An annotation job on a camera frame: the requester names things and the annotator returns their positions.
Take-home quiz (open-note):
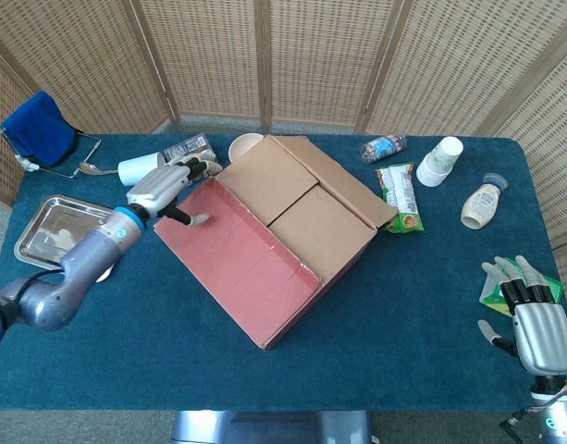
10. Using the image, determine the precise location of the white plastic mug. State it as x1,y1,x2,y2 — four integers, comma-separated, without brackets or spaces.
117,151,166,188

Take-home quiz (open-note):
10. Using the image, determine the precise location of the blue towel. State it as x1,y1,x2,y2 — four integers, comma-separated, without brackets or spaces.
0,90,79,168

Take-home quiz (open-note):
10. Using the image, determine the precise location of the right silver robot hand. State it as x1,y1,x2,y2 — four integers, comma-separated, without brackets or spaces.
477,254,567,375

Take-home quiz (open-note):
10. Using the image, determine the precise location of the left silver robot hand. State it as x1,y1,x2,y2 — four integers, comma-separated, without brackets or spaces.
125,155,224,227

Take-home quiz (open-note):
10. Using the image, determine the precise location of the clear pack of chocolates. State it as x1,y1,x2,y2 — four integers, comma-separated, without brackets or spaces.
163,132,215,163

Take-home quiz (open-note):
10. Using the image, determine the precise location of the metal wire towel rack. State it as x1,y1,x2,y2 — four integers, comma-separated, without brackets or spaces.
0,129,103,179

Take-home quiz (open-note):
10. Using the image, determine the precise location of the woven folding screen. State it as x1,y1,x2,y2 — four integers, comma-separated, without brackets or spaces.
0,0,567,251

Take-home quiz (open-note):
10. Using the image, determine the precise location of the beige paper bowl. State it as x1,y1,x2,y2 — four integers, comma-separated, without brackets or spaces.
228,132,265,163

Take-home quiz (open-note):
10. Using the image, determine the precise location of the blue table cloth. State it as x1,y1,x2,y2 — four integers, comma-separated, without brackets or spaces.
0,133,567,412

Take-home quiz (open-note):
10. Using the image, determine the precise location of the red cardboard box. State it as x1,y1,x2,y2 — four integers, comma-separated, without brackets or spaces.
153,133,399,352

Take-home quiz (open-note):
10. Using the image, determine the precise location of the stack of paper cups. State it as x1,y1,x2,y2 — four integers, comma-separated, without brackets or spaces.
415,136,464,188

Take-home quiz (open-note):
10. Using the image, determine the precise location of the green snack bag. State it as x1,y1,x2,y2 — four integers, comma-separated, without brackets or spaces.
375,161,425,235

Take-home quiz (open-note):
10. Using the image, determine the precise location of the small blue-label plastic bottle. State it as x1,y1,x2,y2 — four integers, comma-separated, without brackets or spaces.
360,134,408,166

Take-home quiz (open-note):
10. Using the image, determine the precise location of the mayonnaise squeeze bottle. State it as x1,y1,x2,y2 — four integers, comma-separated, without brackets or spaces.
460,172,511,229

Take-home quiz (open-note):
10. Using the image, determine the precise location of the stainless steel tray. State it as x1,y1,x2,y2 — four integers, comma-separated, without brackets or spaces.
13,193,116,283

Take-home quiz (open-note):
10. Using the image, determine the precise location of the green carton packet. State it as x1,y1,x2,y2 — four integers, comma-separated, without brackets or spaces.
478,257,564,318

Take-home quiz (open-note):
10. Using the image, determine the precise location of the metal spoon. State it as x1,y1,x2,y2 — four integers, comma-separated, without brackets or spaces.
78,161,120,177

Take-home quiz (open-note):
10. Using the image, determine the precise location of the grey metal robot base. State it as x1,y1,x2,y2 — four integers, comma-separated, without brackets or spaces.
170,409,375,444

